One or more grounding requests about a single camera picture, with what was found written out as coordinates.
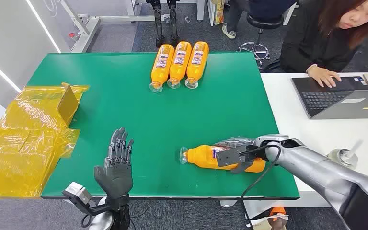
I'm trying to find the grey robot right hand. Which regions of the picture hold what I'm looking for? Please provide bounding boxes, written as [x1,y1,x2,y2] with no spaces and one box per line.
[217,136,269,174]

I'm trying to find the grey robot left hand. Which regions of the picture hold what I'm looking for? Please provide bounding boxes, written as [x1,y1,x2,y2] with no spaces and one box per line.
[93,126,135,201]

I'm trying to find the orange juice bottle clear cap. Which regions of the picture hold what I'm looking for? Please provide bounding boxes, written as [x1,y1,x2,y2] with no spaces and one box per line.
[167,41,193,90]
[184,41,209,90]
[179,144,266,173]
[149,44,175,93]

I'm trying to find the green table mat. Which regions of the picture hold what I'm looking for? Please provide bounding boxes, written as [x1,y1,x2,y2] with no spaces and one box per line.
[26,51,300,201]

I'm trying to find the orange and white object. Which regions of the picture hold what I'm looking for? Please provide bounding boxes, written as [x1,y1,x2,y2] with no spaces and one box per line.
[247,206,290,230]

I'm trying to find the dark grey laptop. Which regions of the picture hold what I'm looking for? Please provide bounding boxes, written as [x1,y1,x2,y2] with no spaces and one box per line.
[291,75,368,120]

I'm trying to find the yellow film wrapped cardboard box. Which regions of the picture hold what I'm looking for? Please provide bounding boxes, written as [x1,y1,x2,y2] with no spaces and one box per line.
[0,82,91,200]

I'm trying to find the person's hand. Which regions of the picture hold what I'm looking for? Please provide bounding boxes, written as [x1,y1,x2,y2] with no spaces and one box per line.
[307,65,343,89]

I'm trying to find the lidded cup with straw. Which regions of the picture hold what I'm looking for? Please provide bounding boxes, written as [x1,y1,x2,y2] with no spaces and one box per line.
[326,139,364,169]

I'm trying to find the black stool chrome base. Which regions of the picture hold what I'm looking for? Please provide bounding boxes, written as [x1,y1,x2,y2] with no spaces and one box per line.
[238,12,285,70]

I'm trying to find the yellow snack package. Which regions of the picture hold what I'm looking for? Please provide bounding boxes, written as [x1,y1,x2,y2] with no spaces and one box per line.
[210,0,226,26]

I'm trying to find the black robot leg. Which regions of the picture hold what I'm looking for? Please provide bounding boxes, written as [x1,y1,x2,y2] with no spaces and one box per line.
[146,0,166,48]
[166,0,182,46]

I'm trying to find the seated person on stool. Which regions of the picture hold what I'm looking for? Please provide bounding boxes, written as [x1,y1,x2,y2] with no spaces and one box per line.
[222,0,299,39]

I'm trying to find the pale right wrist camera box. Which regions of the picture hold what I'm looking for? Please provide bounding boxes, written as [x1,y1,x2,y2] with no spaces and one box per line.
[216,146,250,168]

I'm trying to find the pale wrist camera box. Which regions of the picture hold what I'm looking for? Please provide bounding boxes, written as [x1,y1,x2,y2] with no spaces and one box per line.
[216,146,250,168]
[62,182,94,212]

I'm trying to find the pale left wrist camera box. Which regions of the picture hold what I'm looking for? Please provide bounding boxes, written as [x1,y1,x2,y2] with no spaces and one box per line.
[62,182,94,212]

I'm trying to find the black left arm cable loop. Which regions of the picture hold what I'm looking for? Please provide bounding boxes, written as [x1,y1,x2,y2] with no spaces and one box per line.
[80,213,93,229]

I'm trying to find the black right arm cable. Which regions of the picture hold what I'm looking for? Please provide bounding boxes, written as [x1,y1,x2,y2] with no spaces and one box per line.
[239,144,282,230]

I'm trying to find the white metal frame stand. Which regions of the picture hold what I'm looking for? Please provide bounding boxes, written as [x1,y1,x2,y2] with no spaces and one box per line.
[58,0,207,53]

